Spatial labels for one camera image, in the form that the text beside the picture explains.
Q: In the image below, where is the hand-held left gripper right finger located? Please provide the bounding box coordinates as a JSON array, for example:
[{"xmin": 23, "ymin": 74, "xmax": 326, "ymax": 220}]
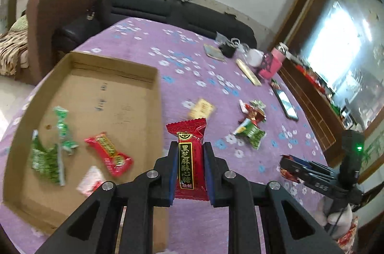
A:
[{"xmin": 202, "ymin": 142, "xmax": 345, "ymax": 254}]

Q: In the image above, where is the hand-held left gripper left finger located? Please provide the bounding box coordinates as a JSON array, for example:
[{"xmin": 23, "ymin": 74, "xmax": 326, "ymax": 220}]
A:
[{"xmin": 34, "ymin": 141, "xmax": 180, "ymax": 254}]

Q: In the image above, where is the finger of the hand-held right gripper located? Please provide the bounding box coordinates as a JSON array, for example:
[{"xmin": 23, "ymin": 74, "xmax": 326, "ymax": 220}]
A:
[
  {"xmin": 280, "ymin": 155, "xmax": 309, "ymax": 183},
  {"xmin": 295, "ymin": 159, "xmax": 335, "ymax": 176}
]

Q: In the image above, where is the red snack packet white print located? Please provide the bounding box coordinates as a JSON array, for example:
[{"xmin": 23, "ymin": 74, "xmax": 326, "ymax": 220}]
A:
[{"xmin": 280, "ymin": 154, "xmax": 303, "ymax": 183}]

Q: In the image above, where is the red candy packet black label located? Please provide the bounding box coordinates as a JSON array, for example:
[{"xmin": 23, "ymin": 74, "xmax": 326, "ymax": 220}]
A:
[{"xmin": 166, "ymin": 118, "xmax": 210, "ymax": 201}]

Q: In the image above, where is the shallow cardboard box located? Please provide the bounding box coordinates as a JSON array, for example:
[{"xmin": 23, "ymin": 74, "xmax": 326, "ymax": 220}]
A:
[{"xmin": 2, "ymin": 51, "xmax": 168, "ymax": 253}]

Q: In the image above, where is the person's right hand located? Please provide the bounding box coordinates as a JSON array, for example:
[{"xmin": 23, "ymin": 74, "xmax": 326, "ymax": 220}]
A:
[{"xmin": 316, "ymin": 198, "xmax": 356, "ymax": 232}]

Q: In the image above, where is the white green pea packet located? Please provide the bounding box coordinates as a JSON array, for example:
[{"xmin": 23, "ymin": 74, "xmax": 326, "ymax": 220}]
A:
[{"xmin": 233, "ymin": 118, "xmax": 266, "ymax": 149}]

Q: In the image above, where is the wooden side cabinet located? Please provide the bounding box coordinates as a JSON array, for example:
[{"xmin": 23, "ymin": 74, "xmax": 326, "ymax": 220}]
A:
[{"xmin": 279, "ymin": 58, "xmax": 345, "ymax": 153}]

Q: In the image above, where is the small red candy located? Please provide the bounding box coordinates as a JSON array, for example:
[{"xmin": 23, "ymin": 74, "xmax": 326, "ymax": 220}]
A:
[{"xmin": 244, "ymin": 101, "xmax": 267, "ymax": 124}]

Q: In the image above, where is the red packet yellow green label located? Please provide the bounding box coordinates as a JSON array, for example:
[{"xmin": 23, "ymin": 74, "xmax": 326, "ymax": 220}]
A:
[{"xmin": 84, "ymin": 132, "xmax": 134, "ymax": 177}]

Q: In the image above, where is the black smartphone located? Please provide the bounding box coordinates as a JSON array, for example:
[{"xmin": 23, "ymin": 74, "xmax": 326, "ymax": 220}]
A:
[{"xmin": 271, "ymin": 80, "xmax": 300, "ymax": 122}]

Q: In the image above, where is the beige cracker packet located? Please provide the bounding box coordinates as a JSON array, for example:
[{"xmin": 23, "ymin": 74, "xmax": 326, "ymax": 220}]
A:
[{"xmin": 188, "ymin": 98, "xmax": 216, "ymax": 120}]

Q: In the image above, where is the pink white snack packet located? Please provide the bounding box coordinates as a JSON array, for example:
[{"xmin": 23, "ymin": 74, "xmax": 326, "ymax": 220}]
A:
[{"xmin": 76, "ymin": 165, "xmax": 104, "ymax": 197}]

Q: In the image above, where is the long gold box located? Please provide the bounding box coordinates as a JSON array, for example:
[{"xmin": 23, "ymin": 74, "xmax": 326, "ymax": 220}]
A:
[{"xmin": 235, "ymin": 59, "xmax": 262, "ymax": 86}]

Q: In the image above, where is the purple floral tablecloth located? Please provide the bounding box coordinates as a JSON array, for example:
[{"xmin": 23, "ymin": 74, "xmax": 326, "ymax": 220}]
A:
[{"xmin": 0, "ymin": 17, "xmax": 339, "ymax": 254}]

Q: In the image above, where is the white round container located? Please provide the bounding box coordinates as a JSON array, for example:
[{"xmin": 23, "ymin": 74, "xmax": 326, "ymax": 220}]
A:
[{"xmin": 244, "ymin": 48, "xmax": 264, "ymax": 67}]

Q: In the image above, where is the green twisted candy wrapper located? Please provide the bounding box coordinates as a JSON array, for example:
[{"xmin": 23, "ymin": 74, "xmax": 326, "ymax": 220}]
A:
[{"xmin": 53, "ymin": 106, "xmax": 79, "ymax": 155}]

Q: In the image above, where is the wooden framed glass window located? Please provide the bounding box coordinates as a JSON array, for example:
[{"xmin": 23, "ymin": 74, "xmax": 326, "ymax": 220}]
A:
[{"xmin": 270, "ymin": 0, "xmax": 384, "ymax": 141}]

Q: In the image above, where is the crumpled green snack packet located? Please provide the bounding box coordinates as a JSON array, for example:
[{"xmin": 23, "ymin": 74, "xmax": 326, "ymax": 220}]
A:
[{"xmin": 31, "ymin": 130, "xmax": 65, "ymax": 186}]

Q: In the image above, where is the small black case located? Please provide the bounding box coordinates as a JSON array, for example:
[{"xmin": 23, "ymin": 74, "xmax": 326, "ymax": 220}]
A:
[{"xmin": 218, "ymin": 40, "xmax": 237, "ymax": 58}]

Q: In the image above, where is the black leather sofa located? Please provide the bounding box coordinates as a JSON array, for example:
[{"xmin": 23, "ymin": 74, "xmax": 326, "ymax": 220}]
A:
[{"xmin": 52, "ymin": 0, "xmax": 257, "ymax": 55}]

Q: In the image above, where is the brown armchair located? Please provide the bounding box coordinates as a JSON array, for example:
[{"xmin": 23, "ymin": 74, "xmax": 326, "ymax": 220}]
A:
[{"xmin": 26, "ymin": 0, "xmax": 102, "ymax": 85}]

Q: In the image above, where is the brown patterned blanket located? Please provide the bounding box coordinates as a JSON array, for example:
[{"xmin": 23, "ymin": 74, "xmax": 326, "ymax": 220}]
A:
[{"xmin": 0, "ymin": 16, "xmax": 30, "ymax": 76}]

